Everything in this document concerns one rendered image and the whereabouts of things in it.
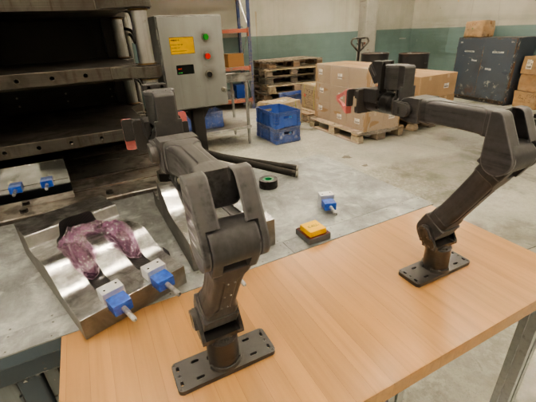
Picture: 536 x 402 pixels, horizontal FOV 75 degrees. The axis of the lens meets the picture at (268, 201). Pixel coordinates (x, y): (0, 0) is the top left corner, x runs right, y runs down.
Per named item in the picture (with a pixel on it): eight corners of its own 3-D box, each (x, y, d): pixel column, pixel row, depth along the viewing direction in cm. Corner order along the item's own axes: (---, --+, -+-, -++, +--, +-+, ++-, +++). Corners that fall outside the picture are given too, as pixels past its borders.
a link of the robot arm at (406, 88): (375, 65, 89) (412, 68, 79) (400, 62, 92) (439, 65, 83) (372, 111, 94) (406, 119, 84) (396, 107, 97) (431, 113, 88)
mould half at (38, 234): (187, 282, 93) (180, 247, 88) (86, 340, 76) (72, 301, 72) (108, 222, 125) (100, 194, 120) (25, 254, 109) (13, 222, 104)
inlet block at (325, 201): (342, 220, 119) (343, 206, 117) (328, 222, 118) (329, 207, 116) (330, 203, 131) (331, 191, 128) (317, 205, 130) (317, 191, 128)
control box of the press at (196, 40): (246, 278, 219) (223, 13, 155) (199, 295, 207) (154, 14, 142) (233, 260, 237) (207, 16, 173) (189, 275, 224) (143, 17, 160)
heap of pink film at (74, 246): (149, 253, 95) (143, 228, 92) (82, 285, 84) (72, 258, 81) (109, 222, 112) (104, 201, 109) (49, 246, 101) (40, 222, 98)
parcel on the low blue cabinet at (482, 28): (494, 36, 648) (498, 19, 635) (481, 37, 637) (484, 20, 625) (474, 37, 683) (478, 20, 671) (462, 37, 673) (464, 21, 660)
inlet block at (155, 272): (190, 297, 83) (187, 279, 81) (171, 309, 80) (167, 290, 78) (162, 274, 92) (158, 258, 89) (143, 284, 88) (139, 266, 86)
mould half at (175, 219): (275, 244, 107) (273, 205, 101) (194, 271, 97) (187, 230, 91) (217, 189, 147) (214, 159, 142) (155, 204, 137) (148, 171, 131)
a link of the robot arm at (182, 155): (145, 133, 63) (192, 192, 38) (194, 126, 66) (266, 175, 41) (158, 195, 68) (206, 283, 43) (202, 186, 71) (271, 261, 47)
